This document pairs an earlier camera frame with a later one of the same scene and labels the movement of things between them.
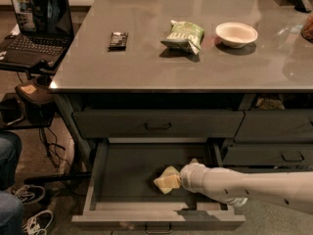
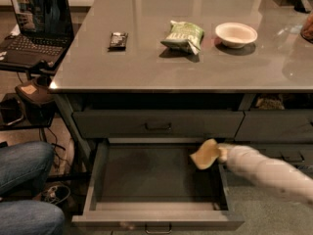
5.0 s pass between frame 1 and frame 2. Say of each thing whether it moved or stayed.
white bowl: stayed
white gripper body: moved
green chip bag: stayed
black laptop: stayed
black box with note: stayed
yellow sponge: moved
